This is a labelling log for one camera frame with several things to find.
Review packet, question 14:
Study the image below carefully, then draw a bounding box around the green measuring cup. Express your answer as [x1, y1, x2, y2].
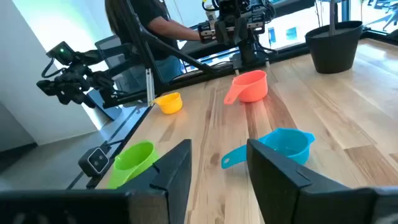
[107, 140, 160, 190]

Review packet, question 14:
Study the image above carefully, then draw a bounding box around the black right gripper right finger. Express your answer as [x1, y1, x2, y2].
[247, 139, 398, 224]

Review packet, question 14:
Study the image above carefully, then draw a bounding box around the black frame brace strut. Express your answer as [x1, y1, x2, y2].
[123, 0, 220, 97]

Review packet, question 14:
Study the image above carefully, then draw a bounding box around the light blue measuring cup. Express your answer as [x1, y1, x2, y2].
[221, 127, 316, 170]

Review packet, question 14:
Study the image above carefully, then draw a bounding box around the black table-level camera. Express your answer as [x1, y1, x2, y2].
[77, 146, 110, 178]

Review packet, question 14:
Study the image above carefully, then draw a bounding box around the black plant pot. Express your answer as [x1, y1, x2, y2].
[304, 20, 364, 75]

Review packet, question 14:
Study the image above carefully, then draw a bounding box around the silver metal bracket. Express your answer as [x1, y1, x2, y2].
[145, 68, 155, 106]

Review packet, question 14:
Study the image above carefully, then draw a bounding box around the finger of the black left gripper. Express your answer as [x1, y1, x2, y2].
[233, 17, 249, 45]
[215, 21, 231, 44]

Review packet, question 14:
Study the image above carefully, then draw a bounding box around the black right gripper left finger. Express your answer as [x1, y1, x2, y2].
[0, 139, 193, 224]

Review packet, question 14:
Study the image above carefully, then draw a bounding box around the yellow measuring cup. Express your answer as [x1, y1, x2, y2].
[151, 91, 183, 115]

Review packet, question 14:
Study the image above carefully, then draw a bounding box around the person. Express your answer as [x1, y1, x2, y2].
[104, 0, 203, 93]

